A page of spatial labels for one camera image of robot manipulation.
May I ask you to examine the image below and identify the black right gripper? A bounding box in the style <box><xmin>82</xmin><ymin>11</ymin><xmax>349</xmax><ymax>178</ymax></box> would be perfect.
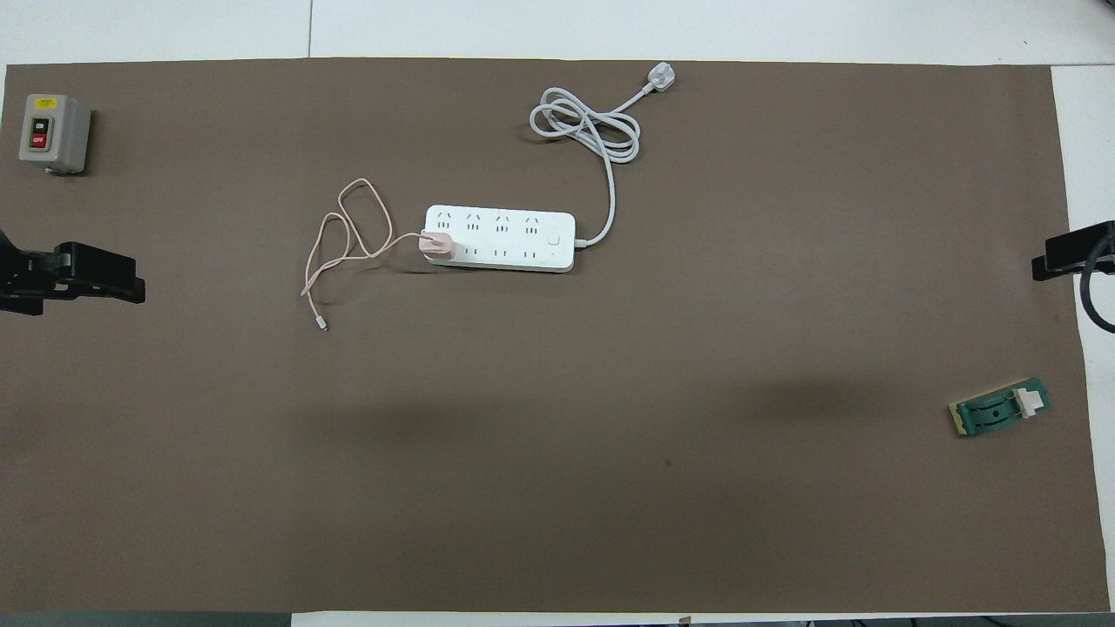
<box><xmin>1031</xmin><ymin>222</ymin><xmax>1115</xmax><ymax>281</ymax></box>

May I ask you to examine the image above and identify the white power strip cord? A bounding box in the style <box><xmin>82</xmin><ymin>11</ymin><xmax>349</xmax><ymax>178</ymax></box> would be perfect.
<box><xmin>530</xmin><ymin>63</ymin><xmax>679</xmax><ymax>250</ymax></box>

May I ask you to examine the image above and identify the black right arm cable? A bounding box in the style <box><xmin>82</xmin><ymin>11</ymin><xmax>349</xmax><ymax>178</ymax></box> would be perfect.
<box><xmin>1079</xmin><ymin>233</ymin><xmax>1115</xmax><ymax>334</ymax></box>

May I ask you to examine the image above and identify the grey on-off switch box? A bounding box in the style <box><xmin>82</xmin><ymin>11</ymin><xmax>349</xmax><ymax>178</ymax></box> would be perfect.
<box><xmin>18</xmin><ymin>93</ymin><xmax>92</xmax><ymax>177</ymax></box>

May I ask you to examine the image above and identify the white power strip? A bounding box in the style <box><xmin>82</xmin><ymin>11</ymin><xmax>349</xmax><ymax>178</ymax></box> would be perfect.
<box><xmin>423</xmin><ymin>205</ymin><xmax>577</xmax><ymax>274</ymax></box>

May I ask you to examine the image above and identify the pink charger cable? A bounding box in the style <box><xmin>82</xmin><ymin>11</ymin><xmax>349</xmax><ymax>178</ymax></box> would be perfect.
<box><xmin>301</xmin><ymin>179</ymin><xmax>425</xmax><ymax>333</ymax></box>

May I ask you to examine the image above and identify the brown table mat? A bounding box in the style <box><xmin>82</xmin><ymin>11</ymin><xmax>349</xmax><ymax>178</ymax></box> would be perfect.
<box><xmin>0</xmin><ymin>58</ymin><xmax>1112</xmax><ymax>614</ymax></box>

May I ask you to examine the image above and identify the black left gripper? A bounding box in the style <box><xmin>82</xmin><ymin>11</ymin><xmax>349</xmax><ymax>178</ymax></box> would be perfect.
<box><xmin>0</xmin><ymin>229</ymin><xmax>146</xmax><ymax>316</ymax></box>

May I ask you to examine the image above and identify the green knife switch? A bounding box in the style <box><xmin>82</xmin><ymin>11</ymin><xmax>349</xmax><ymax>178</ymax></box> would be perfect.
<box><xmin>948</xmin><ymin>377</ymin><xmax>1051</xmax><ymax>438</ymax></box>

